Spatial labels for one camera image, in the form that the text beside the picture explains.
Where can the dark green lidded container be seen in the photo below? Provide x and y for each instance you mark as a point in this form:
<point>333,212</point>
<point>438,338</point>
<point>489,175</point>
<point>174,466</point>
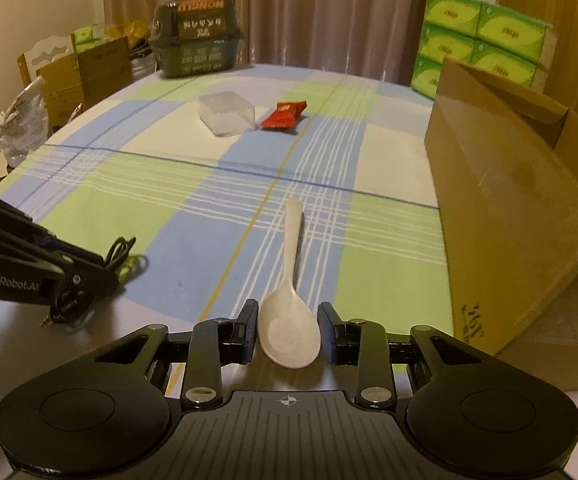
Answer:
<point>196,40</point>

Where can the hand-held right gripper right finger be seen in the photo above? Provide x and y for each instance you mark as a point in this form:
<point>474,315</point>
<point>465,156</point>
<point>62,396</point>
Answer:
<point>91,280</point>

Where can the beige plastic spoon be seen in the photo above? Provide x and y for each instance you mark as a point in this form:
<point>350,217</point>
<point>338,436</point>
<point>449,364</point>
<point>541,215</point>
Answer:
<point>290,335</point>

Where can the red sachet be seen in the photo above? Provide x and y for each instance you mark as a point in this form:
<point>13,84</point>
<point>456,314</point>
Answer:
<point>283,116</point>

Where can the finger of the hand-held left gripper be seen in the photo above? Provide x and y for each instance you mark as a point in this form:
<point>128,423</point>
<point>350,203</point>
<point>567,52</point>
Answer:
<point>250,332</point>
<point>327,332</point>

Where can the clear plastic box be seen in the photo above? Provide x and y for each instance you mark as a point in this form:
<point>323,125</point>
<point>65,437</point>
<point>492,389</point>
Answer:
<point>226,114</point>

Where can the yellow plastic bag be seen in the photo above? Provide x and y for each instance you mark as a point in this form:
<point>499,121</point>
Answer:
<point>129,35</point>

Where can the brown storage carton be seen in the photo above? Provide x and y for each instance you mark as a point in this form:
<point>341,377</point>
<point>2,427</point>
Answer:
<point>104,72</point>
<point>61,92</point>

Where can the loose green tissue pack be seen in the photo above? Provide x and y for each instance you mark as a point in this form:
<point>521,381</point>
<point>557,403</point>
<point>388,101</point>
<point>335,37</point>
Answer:
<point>83,34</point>

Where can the white plastic bag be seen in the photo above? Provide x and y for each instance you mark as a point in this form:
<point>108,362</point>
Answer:
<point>24,125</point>

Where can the white chair back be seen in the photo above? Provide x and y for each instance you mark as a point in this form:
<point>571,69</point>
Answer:
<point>49,52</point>

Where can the plaid tablecloth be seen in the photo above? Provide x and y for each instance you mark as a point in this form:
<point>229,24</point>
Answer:
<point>169,200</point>

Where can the steel pot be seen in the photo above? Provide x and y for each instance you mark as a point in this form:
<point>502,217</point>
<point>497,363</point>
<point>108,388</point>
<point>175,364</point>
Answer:
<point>143,66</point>

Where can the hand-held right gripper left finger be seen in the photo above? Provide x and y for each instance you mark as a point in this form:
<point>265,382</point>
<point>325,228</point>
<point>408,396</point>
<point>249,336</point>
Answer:
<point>19,232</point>

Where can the stack of green tissue packs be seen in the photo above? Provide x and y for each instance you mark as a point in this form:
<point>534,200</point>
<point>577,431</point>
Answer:
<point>474,35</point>

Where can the brown cardboard box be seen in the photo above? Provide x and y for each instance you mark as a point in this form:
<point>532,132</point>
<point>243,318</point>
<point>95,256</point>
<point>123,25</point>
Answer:
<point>504,200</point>

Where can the pink-brown curtain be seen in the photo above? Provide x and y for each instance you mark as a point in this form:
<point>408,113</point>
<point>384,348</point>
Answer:
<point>319,10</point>

